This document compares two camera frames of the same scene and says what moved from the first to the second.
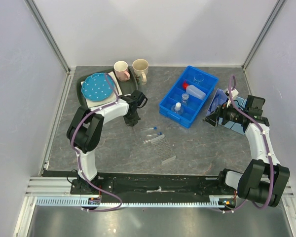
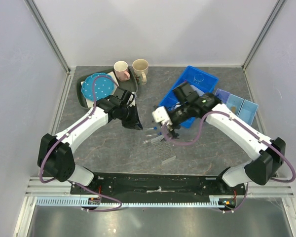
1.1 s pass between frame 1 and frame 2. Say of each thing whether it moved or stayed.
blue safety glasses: stayed
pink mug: stayed
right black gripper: moved
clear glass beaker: stayed
